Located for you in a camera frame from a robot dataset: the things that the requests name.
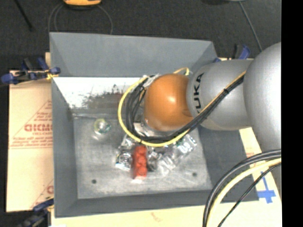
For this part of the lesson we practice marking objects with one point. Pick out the brown cardboard board, red print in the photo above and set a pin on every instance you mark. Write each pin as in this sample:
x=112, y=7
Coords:
x=28, y=169

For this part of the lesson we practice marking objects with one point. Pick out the grey metal bin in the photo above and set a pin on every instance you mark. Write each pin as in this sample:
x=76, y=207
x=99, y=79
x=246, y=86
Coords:
x=99, y=55

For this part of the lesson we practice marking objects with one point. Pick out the clear crumpled plastic packet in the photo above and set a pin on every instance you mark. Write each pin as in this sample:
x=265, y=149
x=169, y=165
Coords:
x=166, y=163

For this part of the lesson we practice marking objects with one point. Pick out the clear glass ball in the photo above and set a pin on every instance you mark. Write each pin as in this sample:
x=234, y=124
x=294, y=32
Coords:
x=101, y=126

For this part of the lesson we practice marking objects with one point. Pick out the clear plastic bottle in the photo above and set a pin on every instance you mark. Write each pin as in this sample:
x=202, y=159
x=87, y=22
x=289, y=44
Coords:
x=187, y=145

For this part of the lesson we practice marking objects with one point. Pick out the red studded toy block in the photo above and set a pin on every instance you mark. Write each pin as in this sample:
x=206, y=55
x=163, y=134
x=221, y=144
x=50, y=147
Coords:
x=139, y=162

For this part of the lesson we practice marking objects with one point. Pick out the clear round glass lid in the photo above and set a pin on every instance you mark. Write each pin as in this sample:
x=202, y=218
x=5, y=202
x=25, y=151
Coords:
x=124, y=161

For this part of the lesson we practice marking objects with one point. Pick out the small clear glass piece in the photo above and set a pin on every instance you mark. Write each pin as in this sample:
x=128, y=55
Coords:
x=126, y=142

